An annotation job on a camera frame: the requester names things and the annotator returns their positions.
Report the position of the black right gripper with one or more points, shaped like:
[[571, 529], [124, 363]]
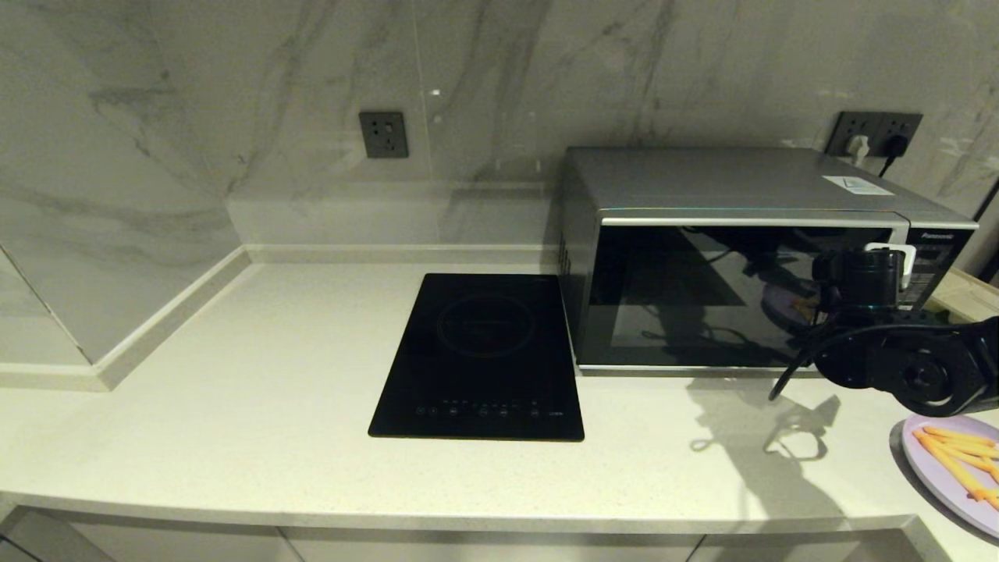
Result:
[[858, 279]]

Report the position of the purple plate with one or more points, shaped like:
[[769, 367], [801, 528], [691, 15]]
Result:
[[936, 480]]

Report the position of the black glass microwave door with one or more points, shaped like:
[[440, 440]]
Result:
[[671, 312]]

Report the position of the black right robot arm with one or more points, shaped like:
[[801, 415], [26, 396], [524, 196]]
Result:
[[929, 371]]

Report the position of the silver microwave oven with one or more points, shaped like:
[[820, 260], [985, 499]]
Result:
[[702, 179]]

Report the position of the white sticker label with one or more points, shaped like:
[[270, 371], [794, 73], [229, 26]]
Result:
[[857, 185]]

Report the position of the cream power strip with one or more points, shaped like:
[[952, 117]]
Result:
[[968, 295]]

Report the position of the white power plug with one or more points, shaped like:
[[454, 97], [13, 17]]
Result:
[[858, 148]]

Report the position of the beige cabinet door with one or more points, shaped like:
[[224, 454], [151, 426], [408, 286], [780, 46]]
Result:
[[484, 550], [179, 546], [812, 550]]

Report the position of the black induction cooktop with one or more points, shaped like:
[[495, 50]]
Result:
[[476, 367]]

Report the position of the beige cabinet corner panel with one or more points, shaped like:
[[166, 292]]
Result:
[[39, 542]]

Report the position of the grey wall socket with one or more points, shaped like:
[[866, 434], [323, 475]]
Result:
[[383, 134], [909, 125], [843, 126]]

